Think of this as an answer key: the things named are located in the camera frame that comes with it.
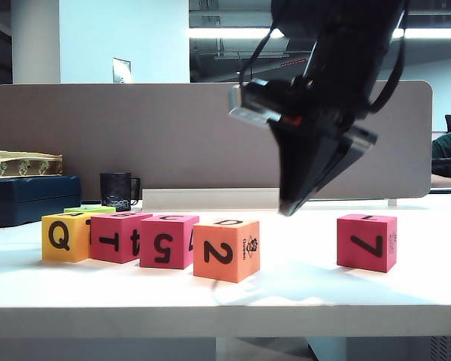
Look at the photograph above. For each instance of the white table leg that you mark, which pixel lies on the white table leg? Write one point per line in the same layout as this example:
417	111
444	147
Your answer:
327	349

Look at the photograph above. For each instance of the dark blue case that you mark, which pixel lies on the dark blue case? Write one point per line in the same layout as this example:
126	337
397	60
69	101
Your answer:
30	199

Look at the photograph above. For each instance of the gold ornate box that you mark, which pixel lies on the gold ornate box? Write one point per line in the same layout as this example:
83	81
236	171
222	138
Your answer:
26	165

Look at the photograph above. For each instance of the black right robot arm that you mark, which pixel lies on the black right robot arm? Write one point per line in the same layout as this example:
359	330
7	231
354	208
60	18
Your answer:
345	45

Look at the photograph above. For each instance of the white partition foot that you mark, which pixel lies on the white partition foot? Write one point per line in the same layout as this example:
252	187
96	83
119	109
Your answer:
392	203

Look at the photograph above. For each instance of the grey desk partition panel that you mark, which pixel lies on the grey desk partition panel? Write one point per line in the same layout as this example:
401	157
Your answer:
135	139

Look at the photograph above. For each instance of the person in dark green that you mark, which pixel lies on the person in dark green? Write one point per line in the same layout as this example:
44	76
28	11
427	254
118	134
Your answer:
449	152

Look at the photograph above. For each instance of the orange foam block 2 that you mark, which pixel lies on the orange foam block 2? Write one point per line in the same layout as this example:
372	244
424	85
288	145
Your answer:
218	252

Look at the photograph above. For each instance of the red ceiling sign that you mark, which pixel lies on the red ceiling sign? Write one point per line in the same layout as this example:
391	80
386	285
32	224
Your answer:
293	62

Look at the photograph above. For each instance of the pink foam block 4 5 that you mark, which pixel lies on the pink foam block 4 5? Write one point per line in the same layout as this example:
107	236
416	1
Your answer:
163	242

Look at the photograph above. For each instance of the pink foam block 7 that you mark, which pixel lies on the pink foam block 7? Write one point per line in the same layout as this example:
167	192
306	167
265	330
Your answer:
364	244

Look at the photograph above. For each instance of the pink foam block T 4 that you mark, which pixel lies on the pink foam block T 4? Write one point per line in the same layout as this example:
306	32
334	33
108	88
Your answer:
112	238

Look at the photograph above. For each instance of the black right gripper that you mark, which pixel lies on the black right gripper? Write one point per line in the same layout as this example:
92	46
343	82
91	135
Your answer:
323	113

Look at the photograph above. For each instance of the green foam block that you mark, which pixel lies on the green foam block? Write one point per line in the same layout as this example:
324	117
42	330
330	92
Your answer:
90	209

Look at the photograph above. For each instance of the black mug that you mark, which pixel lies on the black mug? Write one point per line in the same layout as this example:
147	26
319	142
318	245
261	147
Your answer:
114	190

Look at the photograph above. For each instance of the paper sign on pillar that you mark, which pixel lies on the paper sign on pillar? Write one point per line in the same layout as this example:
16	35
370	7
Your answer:
121	70

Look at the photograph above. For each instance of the yellow foam block Q T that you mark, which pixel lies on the yellow foam block Q T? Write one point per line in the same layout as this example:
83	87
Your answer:
62	237

